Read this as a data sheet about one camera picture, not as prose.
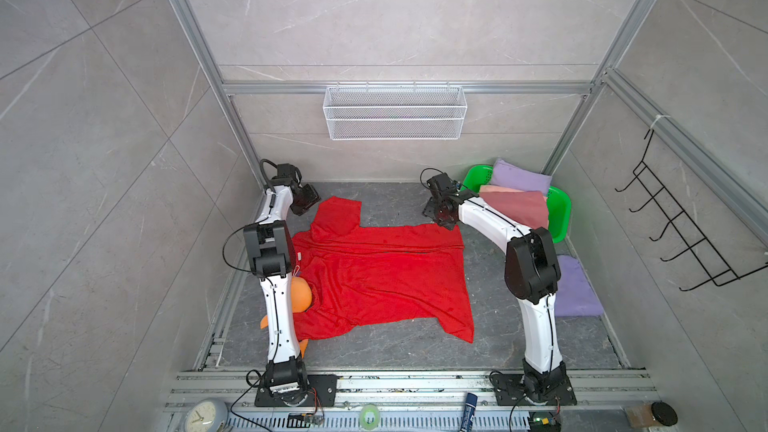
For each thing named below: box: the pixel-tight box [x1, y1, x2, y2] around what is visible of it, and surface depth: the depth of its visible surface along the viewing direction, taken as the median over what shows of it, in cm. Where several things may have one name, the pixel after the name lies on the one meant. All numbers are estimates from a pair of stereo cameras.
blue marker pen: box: [460, 392, 478, 432], surface depth 71 cm
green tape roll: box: [360, 404, 381, 431], surface depth 71 cm
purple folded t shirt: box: [554, 255, 604, 317], surface depth 90 cm
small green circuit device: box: [530, 410, 562, 432], surface depth 72 cm
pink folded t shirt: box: [479, 185, 549, 229], surface depth 105 cm
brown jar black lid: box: [624, 400, 678, 428], surface depth 65 cm
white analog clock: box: [184, 398, 228, 432], surface depth 68 cm
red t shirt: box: [292, 196, 474, 343], surface depth 94 cm
